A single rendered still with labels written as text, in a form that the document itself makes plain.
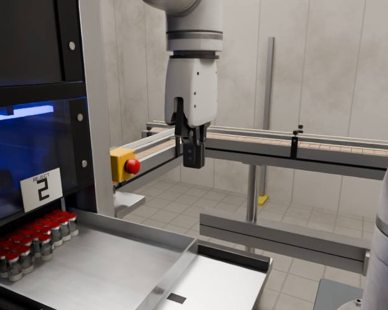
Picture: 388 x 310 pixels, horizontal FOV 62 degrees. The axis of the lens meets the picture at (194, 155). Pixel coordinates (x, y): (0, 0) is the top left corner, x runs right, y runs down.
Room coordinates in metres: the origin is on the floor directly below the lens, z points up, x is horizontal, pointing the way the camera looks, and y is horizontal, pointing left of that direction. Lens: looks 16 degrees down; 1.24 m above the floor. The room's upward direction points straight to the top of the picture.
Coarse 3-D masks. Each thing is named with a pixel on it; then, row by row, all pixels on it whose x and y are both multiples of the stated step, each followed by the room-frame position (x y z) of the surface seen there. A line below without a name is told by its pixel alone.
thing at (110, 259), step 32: (96, 224) 0.67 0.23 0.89; (128, 224) 0.63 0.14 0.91; (64, 256) 0.55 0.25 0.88; (96, 256) 0.55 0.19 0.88; (128, 256) 0.55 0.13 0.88; (160, 256) 0.55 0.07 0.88; (192, 256) 0.54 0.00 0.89; (0, 288) 0.43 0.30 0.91; (32, 288) 0.46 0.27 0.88; (64, 288) 0.46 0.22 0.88; (96, 288) 0.46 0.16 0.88; (128, 288) 0.46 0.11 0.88; (160, 288) 0.44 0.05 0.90
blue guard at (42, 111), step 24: (0, 120) 0.51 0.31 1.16; (24, 120) 0.55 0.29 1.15; (48, 120) 0.59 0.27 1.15; (0, 144) 0.50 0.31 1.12; (24, 144) 0.54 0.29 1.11; (48, 144) 0.59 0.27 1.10; (72, 144) 0.64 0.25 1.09; (0, 168) 0.50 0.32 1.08; (24, 168) 0.54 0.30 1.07; (48, 168) 0.58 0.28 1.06; (72, 168) 0.63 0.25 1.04; (0, 192) 0.49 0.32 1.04; (0, 216) 0.49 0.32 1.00
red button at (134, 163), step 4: (132, 160) 0.77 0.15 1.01; (136, 160) 0.78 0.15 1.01; (128, 164) 0.76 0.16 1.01; (132, 164) 0.76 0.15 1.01; (136, 164) 0.77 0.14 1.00; (128, 168) 0.76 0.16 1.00; (132, 168) 0.76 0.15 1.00; (136, 168) 0.77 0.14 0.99; (128, 172) 0.76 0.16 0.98; (132, 172) 0.76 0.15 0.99; (136, 172) 0.77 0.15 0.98
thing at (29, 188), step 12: (24, 180) 0.53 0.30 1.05; (36, 180) 0.55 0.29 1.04; (48, 180) 0.57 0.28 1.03; (60, 180) 0.60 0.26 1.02; (24, 192) 0.53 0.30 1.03; (36, 192) 0.55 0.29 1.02; (48, 192) 0.57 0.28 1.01; (60, 192) 0.60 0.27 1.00; (24, 204) 0.52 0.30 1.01; (36, 204) 0.55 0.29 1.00
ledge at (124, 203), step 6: (120, 192) 0.89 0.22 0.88; (114, 198) 0.84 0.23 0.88; (120, 198) 0.84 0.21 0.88; (126, 198) 0.84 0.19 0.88; (132, 198) 0.84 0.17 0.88; (138, 198) 0.84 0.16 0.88; (144, 198) 0.85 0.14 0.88; (114, 204) 0.80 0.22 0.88; (120, 204) 0.80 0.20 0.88; (126, 204) 0.80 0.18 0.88; (132, 204) 0.80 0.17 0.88; (138, 204) 0.83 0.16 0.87; (120, 210) 0.76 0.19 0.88; (126, 210) 0.78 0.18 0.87; (132, 210) 0.80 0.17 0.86; (120, 216) 0.76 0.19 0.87
